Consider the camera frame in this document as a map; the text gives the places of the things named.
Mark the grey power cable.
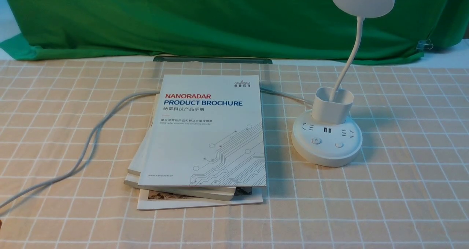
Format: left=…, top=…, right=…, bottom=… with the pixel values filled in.
left=0, top=88, right=314, bottom=210

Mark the checkered beige tablecloth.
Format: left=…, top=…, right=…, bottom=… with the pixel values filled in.
left=0, top=60, right=469, bottom=249

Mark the Nanoradar product brochure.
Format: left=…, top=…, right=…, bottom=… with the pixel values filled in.
left=139, top=74, right=267, bottom=187

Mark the green backdrop cloth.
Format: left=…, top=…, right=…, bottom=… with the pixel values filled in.
left=1, top=0, right=468, bottom=65

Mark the metal binder clip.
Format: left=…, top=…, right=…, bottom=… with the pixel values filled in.
left=416, top=39, right=434, bottom=52

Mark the bottom white magazine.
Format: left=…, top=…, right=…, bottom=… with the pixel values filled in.
left=136, top=189, right=263, bottom=211

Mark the white desk lamp with sockets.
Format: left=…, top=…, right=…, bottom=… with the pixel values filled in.
left=291, top=0, right=395, bottom=168

